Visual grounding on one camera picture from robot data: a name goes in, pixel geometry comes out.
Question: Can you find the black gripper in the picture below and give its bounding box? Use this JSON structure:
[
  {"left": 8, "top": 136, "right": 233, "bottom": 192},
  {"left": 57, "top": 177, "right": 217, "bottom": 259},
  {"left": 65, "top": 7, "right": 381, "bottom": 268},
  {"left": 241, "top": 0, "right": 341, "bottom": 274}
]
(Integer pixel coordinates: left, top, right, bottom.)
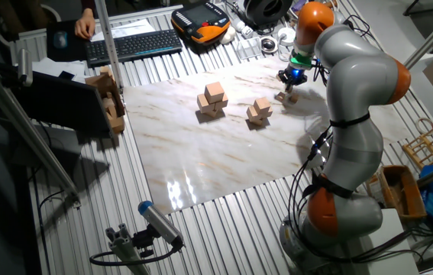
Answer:
[{"left": 279, "top": 64, "right": 309, "bottom": 95}]

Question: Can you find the white paper stack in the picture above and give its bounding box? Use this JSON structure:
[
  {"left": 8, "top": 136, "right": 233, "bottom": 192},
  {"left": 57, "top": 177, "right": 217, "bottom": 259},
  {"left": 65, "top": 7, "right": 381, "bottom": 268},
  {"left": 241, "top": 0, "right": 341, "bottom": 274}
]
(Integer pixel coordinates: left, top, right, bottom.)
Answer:
[{"left": 31, "top": 57, "right": 87, "bottom": 83}]

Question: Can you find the bare person hand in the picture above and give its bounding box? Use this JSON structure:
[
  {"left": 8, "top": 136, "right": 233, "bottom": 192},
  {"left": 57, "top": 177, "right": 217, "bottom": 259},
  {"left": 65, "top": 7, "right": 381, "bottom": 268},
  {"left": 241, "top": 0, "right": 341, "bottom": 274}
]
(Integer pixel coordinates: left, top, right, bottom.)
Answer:
[{"left": 74, "top": 9, "right": 96, "bottom": 40}]

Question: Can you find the round metal bowl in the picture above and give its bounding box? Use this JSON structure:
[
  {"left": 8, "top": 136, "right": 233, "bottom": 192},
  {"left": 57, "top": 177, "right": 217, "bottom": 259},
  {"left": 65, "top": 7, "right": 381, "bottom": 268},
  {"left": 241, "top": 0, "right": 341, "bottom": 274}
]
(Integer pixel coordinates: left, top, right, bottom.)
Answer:
[{"left": 260, "top": 36, "right": 279, "bottom": 54}]

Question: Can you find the clear plastic box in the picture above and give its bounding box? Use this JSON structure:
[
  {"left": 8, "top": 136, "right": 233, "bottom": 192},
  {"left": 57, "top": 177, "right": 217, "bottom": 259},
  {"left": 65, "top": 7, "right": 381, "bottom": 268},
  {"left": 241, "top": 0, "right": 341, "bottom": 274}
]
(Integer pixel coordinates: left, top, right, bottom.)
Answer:
[{"left": 235, "top": 37, "right": 263, "bottom": 61}]

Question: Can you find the large wooden cube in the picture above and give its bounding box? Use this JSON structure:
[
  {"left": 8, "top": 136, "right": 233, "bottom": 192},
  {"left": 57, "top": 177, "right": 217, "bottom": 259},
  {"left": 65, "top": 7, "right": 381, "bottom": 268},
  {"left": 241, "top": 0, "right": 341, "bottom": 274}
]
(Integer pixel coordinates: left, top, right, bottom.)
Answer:
[
  {"left": 195, "top": 93, "right": 212, "bottom": 115},
  {"left": 215, "top": 93, "right": 229, "bottom": 112},
  {"left": 204, "top": 81, "right": 225, "bottom": 104}
]

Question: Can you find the white plug adapter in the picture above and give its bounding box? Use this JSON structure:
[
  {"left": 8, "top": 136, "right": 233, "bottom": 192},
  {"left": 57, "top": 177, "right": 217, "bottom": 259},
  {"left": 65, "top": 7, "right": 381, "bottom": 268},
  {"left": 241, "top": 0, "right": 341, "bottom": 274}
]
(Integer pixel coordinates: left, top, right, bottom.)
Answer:
[{"left": 231, "top": 18, "right": 254, "bottom": 39}]

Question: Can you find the white egg shaped ball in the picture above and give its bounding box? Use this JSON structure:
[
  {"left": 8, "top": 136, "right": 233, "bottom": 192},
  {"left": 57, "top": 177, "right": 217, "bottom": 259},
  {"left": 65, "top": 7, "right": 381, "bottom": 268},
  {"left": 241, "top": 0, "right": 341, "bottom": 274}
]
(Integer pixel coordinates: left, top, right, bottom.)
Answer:
[{"left": 219, "top": 25, "right": 237, "bottom": 45}]

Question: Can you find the black spool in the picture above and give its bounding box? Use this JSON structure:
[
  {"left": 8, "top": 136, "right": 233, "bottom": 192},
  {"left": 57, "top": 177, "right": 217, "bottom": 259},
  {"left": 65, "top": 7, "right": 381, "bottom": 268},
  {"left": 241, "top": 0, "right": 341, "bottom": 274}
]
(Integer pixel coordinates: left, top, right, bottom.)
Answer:
[{"left": 243, "top": 0, "right": 294, "bottom": 28}]

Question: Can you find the white marble pattern sheet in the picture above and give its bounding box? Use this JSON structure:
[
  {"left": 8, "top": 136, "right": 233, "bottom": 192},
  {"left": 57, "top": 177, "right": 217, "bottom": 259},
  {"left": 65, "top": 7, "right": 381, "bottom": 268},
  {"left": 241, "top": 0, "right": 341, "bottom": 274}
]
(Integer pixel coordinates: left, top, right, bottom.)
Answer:
[{"left": 123, "top": 56, "right": 412, "bottom": 215}]

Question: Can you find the orange and black teach pendant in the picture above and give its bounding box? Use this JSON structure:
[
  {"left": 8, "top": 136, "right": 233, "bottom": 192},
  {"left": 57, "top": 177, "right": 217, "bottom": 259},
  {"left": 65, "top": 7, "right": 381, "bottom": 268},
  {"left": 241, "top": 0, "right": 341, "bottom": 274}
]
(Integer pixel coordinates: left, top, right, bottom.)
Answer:
[{"left": 170, "top": 2, "right": 231, "bottom": 45}]

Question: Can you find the wooden rack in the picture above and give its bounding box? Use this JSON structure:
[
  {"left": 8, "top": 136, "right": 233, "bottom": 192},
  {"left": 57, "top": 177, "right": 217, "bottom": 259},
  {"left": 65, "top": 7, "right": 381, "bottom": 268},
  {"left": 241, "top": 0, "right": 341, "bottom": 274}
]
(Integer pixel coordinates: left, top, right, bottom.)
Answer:
[{"left": 402, "top": 117, "right": 433, "bottom": 171}]

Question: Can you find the brown tray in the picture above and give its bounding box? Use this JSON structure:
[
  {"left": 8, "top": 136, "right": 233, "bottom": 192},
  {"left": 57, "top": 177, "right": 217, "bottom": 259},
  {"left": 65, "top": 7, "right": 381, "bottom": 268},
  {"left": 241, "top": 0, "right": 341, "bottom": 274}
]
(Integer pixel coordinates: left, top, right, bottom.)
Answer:
[{"left": 376, "top": 164, "right": 427, "bottom": 222}]

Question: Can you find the black computer keyboard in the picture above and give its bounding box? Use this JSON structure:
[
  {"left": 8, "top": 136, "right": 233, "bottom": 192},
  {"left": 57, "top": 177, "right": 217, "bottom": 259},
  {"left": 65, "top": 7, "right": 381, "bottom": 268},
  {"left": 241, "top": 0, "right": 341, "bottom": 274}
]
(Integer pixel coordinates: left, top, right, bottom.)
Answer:
[{"left": 85, "top": 29, "right": 183, "bottom": 68}]

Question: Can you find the white paper sheet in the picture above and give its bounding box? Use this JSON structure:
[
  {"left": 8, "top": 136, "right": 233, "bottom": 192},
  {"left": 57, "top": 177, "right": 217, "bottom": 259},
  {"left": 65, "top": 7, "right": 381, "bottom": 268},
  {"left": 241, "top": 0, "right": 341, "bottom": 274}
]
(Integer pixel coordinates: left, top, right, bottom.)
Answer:
[{"left": 89, "top": 18, "right": 157, "bottom": 42}]

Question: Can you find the brown cardboard box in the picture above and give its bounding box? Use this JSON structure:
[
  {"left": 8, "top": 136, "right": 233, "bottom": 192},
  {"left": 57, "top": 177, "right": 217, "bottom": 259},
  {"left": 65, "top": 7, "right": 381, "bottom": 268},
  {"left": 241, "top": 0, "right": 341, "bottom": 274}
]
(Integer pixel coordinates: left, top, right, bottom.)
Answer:
[{"left": 85, "top": 65, "right": 126, "bottom": 134}]

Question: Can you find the black mouse pad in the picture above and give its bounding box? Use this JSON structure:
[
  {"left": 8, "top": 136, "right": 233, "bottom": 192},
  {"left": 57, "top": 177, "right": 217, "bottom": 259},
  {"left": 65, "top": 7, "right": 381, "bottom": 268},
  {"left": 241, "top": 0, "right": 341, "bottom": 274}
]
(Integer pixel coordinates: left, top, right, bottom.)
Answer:
[{"left": 46, "top": 18, "right": 93, "bottom": 63}]

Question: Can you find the black monitor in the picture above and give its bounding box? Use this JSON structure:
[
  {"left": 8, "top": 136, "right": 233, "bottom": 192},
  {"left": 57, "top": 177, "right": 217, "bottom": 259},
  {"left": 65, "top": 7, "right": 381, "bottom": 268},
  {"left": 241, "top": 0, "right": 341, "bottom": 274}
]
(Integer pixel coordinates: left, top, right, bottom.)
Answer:
[{"left": 9, "top": 70, "right": 112, "bottom": 135}]

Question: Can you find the grey computer mouse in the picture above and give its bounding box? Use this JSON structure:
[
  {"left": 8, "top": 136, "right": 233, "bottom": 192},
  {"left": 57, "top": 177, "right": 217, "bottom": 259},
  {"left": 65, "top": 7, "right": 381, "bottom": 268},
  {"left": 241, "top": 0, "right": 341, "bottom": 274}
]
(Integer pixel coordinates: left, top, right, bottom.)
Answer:
[{"left": 53, "top": 31, "right": 68, "bottom": 50}]

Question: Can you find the short aluminium profile stub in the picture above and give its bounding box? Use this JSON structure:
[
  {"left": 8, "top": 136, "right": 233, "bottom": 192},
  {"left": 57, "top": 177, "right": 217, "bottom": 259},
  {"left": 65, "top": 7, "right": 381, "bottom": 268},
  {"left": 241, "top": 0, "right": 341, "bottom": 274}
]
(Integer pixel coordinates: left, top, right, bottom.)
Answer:
[{"left": 105, "top": 223, "right": 150, "bottom": 275}]

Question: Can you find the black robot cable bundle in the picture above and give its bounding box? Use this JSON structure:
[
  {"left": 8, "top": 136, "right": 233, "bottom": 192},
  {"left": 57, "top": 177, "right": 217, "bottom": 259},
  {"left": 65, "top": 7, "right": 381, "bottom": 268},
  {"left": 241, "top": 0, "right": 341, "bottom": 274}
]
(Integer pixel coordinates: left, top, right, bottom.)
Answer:
[{"left": 287, "top": 128, "right": 423, "bottom": 264}]

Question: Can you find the aluminium frame post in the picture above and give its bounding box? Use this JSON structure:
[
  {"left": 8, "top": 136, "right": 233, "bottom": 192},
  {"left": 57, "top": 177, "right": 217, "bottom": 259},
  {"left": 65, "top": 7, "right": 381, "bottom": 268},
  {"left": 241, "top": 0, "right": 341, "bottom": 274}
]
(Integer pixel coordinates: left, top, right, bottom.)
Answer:
[{"left": 93, "top": 0, "right": 124, "bottom": 91}]

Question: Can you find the silver camera with blue cap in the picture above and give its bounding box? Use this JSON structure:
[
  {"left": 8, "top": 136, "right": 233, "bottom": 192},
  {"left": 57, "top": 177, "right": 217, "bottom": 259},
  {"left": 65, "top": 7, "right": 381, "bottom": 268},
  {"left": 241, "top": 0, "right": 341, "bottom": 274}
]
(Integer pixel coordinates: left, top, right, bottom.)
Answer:
[{"left": 137, "top": 200, "right": 185, "bottom": 248}]

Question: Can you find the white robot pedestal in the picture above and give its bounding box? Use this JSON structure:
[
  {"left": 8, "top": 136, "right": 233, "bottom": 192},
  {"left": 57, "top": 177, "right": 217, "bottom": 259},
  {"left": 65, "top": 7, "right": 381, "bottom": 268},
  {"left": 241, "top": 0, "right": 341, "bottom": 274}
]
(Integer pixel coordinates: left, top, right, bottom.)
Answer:
[{"left": 349, "top": 208, "right": 419, "bottom": 275}]

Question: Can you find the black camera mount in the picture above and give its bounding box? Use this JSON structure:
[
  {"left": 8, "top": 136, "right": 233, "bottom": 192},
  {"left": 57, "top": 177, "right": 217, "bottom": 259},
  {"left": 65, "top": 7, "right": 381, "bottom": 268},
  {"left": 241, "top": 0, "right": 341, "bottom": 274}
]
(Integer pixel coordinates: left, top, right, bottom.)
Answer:
[{"left": 131, "top": 225, "right": 156, "bottom": 259}]

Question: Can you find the black camera cable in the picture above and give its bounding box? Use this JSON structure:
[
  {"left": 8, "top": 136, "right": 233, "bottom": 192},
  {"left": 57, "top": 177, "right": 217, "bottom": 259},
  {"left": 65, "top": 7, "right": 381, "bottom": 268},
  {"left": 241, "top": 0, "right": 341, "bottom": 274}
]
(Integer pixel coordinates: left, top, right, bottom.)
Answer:
[{"left": 89, "top": 238, "right": 183, "bottom": 267}]

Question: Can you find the long aluminium frame bar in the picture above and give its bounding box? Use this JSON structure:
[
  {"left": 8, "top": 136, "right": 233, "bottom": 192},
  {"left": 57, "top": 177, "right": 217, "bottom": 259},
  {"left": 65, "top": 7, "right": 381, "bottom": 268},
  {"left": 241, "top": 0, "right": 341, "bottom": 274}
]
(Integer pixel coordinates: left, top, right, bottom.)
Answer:
[{"left": 0, "top": 53, "right": 82, "bottom": 209}]

